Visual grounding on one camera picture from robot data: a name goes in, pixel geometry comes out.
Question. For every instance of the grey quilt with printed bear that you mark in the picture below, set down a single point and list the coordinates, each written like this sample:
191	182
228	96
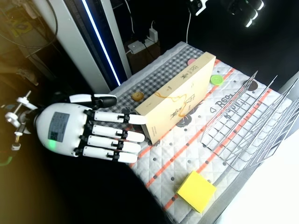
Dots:
177	154

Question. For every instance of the grey column with blue light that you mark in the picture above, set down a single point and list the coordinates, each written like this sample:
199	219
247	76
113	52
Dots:
70	35

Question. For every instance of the pink round disc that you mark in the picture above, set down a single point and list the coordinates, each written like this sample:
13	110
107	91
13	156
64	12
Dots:
190	62

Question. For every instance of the brown toy cookie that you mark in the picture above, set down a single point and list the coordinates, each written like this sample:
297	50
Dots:
137	96

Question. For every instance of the yellow square sponge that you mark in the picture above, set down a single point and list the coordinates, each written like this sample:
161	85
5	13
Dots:
196	191

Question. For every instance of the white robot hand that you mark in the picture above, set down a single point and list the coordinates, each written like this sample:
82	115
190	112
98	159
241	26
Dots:
254	14
58	126

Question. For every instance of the white power strip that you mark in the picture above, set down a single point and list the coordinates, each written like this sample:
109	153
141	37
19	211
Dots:
136	47

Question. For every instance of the green round disc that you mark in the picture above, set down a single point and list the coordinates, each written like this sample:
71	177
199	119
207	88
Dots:
216	79

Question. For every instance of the white charger plug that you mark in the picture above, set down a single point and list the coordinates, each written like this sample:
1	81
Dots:
153	33

